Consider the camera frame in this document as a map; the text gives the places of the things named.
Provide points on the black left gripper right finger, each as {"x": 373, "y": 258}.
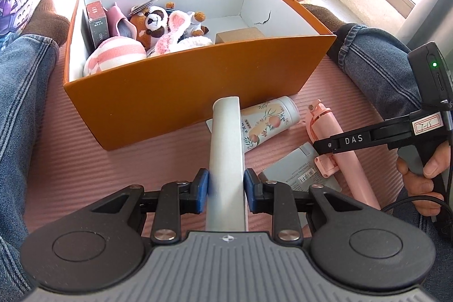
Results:
{"x": 278, "y": 200}

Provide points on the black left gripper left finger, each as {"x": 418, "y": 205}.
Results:
{"x": 174, "y": 200}

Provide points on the grey package with label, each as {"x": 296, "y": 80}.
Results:
{"x": 298, "y": 170}

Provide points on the peach print tumbler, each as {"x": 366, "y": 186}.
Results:
{"x": 248, "y": 128}

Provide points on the pink selfie stick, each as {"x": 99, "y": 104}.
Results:
{"x": 320, "y": 123}

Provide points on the right hand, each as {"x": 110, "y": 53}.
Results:
{"x": 422, "y": 185}

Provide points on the right leg in jeans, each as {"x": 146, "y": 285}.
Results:
{"x": 377, "y": 63}

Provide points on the leg in jeans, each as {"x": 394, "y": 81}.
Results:
{"x": 377, "y": 63}
{"x": 26, "y": 65}

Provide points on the orange cardboard storage box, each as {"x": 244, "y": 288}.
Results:
{"x": 157, "y": 95}

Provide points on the pink striped plush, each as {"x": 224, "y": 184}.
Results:
{"x": 114, "y": 52}

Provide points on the small brown cardboard box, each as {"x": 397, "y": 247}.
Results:
{"x": 243, "y": 34}

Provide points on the bear plush white hood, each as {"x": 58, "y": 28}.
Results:
{"x": 194, "y": 22}

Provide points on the pink white bunny plush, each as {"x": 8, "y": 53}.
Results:
{"x": 174, "y": 41}

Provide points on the red panda plush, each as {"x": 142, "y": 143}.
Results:
{"x": 151, "y": 23}

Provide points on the brown right sock foot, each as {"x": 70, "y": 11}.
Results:
{"x": 323, "y": 14}

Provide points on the brown sock foot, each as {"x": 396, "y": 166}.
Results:
{"x": 47, "y": 23}
{"x": 323, "y": 14}

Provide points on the dark maroon small box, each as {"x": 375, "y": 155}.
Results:
{"x": 97, "y": 22}

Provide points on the left leg in jeans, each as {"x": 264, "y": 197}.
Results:
{"x": 26, "y": 65}

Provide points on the brown left sock foot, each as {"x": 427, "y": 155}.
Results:
{"x": 47, "y": 23}

